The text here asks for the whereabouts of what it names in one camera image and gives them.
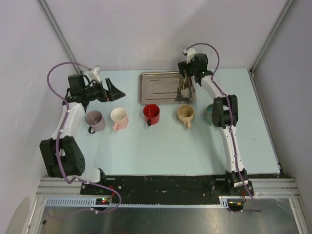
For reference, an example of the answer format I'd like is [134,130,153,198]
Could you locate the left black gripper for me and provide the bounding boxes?
[82,78,125,103]

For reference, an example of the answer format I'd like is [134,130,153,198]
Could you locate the brown ceramic cup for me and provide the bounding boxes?
[179,76,190,90]

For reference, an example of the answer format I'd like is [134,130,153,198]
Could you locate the pink ceramic mug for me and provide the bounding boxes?
[111,107,129,131]

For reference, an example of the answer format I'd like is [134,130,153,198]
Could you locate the mauve ceramic cup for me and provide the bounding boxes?
[85,111,105,134]

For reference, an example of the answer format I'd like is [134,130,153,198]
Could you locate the beige ceramic mug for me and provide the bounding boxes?
[176,104,195,129]

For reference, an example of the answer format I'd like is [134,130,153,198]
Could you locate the red ceramic mug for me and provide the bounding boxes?
[143,104,160,127]

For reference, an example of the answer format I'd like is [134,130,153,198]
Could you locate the green ceramic mug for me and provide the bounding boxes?
[204,104,213,125]

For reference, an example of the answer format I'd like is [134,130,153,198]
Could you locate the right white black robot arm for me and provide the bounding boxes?
[178,49,253,196]

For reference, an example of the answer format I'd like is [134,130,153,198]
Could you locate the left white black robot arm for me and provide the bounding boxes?
[39,75,125,195]

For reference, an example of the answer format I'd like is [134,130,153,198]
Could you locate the metal serving tray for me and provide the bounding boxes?
[138,71,196,105]

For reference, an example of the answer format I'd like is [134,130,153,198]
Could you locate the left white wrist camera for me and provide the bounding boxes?
[89,66,101,83]

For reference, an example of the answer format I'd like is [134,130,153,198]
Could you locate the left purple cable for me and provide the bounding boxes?
[45,62,122,220]

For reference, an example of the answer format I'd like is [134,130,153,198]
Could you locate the purple cable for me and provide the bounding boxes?
[186,42,262,212]
[45,62,122,220]

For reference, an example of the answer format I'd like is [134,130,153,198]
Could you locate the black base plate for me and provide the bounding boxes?
[80,175,248,206]

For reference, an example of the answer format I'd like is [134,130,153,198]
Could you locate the left aluminium frame post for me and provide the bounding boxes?
[36,0,77,62]

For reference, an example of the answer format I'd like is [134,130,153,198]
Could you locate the aluminium frame post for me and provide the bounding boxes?
[250,0,297,74]
[36,0,77,62]

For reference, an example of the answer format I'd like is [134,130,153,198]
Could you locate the grey slotted cable duct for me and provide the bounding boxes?
[45,196,231,209]

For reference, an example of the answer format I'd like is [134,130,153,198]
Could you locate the right aluminium frame post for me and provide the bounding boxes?
[250,0,297,74]

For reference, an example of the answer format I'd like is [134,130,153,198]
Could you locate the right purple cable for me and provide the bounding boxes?
[186,42,262,212]

